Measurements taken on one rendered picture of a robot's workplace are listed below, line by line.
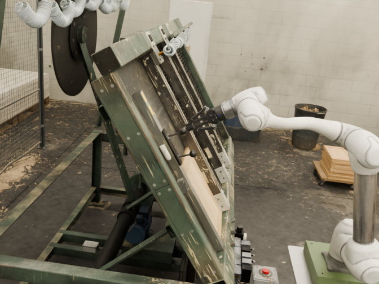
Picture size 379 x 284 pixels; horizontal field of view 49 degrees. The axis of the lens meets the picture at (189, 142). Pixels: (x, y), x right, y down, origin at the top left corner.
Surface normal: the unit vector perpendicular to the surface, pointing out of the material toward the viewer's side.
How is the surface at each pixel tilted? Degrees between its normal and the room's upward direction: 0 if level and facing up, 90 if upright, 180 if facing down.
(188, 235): 90
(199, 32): 90
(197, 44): 90
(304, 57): 90
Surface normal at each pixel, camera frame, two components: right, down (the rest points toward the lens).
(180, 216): -0.10, 0.33
